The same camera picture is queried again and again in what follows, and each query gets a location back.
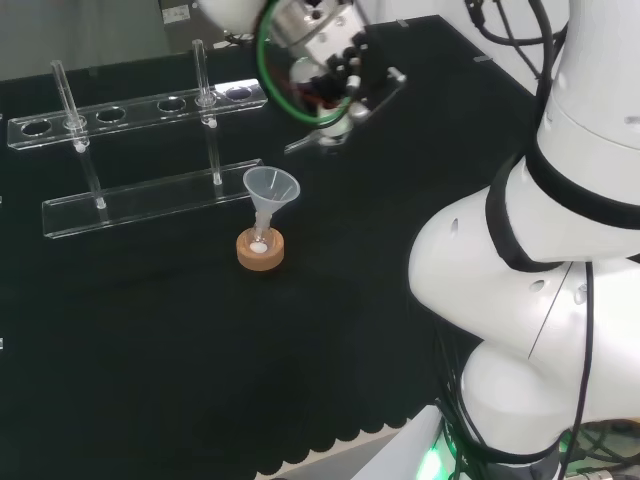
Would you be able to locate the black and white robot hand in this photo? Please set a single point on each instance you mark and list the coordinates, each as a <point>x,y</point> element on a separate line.
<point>335,45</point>

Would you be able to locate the translucent plastic funnel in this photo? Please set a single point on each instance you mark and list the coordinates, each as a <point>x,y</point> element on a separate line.
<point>272,186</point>

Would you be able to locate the clear acrylic funnel stand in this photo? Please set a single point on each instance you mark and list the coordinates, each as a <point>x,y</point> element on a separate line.
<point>150,202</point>

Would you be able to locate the grey metal cabinet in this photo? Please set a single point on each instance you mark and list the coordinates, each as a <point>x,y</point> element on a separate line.
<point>185,25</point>

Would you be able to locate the small round-bottom glass flask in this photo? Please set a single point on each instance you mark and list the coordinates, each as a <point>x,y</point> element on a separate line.
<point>260,242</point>

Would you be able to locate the black table cloth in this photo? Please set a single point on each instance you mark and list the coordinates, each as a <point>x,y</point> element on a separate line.
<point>175,350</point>

